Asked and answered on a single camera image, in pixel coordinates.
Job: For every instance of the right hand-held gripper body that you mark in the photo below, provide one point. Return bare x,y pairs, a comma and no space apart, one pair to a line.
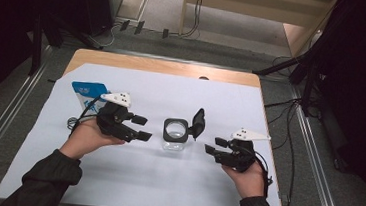
238,156

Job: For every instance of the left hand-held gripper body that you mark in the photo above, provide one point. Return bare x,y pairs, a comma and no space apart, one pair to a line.
112,120

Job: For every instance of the person's right hand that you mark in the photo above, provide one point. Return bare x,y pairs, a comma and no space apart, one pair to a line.
249,182

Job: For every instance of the person's left hand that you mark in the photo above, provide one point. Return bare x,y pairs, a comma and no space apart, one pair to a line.
84,141

